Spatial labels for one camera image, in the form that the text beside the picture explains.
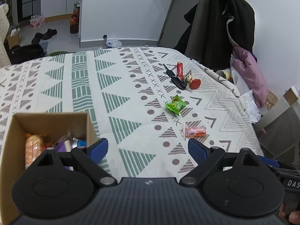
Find purple white cake package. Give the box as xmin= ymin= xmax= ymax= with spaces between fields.
xmin=55 ymin=139 xmax=75 ymax=171

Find pink clear candy packet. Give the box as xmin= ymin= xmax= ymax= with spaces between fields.
xmin=184 ymin=125 xmax=206 ymax=138

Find orange bread package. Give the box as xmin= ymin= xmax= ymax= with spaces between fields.
xmin=25 ymin=133 xmax=44 ymax=169

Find bright green snack packet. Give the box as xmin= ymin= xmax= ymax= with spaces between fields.
xmin=165 ymin=95 xmax=187 ymax=116

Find blue white snack packet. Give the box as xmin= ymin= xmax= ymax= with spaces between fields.
xmin=71 ymin=137 xmax=86 ymax=149

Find right hand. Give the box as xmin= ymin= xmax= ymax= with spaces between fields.
xmin=278 ymin=203 xmax=300 ymax=224

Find white desk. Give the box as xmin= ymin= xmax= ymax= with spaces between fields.
xmin=254 ymin=85 xmax=299 ymax=163

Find brown cardboard box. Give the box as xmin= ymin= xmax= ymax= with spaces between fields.
xmin=1 ymin=112 xmax=98 ymax=224

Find black car keys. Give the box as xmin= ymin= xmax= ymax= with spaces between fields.
xmin=163 ymin=64 xmax=187 ymax=90

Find patterned bed blanket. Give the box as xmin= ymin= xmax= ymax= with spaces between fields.
xmin=1 ymin=47 xmax=262 ymax=180

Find yellow tape roll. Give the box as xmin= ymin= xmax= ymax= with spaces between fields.
xmin=216 ymin=68 xmax=233 ymax=82

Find pink garment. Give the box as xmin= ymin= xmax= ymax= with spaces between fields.
xmin=232 ymin=46 xmax=268 ymax=108

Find grey chair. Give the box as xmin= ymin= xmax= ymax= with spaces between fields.
xmin=185 ymin=0 xmax=209 ymax=61

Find black shoes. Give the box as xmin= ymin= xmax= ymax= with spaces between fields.
xmin=31 ymin=28 xmax=57 ymax=44

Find dark red bottle on floor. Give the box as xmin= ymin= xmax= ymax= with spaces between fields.
xmin=70 ymin=5 xmax=79 ymax=34

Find black jacket on chair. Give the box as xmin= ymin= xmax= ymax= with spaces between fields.
xmin=175 ymin=0 xmax=255 ymax=71

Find pink water bottle pack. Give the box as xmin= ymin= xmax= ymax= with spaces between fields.
xmin=30 ymin=13 xmax=46 ymax=28

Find round table with cloth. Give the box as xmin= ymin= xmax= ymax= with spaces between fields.
xmin=0 ymin=4 xmax=11 ymax=68

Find red round keychain charm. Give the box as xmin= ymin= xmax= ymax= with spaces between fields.
xmin=189 ymin=79 xmax=201 ymax=90

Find red keychain strap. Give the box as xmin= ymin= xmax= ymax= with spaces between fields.
xmin=176 ymin=61 xmax=185 ymax=80

